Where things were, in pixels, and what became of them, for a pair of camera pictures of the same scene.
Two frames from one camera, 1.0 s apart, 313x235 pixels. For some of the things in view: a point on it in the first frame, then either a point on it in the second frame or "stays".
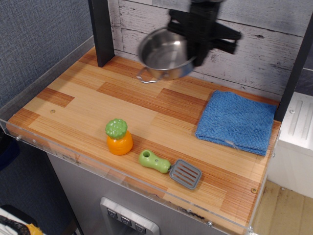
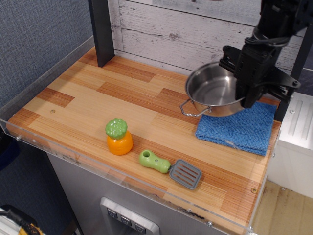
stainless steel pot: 163,53 → 212,89
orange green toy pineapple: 119,139 stays
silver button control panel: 116,219 stays
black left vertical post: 102,30 stays
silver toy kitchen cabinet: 84,189 stays
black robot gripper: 201,24 → 256,71
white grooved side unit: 291,165 stays
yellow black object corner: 22,229 → 29,225
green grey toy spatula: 182,172 stays
